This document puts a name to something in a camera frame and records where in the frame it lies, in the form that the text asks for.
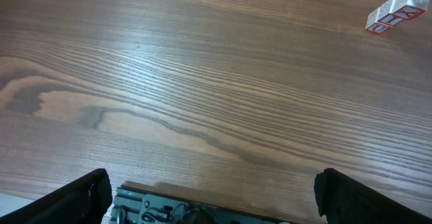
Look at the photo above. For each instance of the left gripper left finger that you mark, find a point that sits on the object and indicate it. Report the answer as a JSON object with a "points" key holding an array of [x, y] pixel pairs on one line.
{"points": [[85, 200]]}

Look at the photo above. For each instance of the red I block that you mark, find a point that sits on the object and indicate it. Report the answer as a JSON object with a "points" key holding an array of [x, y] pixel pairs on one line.
{"points": [[386, 14]]}

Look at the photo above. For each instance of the pretzel block red side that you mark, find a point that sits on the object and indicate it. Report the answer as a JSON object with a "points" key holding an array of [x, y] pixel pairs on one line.
{"points": [[410, 9]]}

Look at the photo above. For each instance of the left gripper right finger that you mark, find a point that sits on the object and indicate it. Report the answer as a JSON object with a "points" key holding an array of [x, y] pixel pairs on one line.
{"points": [[343, 200]]}

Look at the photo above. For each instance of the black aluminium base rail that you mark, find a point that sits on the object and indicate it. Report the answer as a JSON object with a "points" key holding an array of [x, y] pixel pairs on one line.
{"points": [[136, 206]]}

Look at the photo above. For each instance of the red U letter block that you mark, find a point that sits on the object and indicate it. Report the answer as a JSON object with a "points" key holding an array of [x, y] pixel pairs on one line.
{"points": [[373, 25]]}

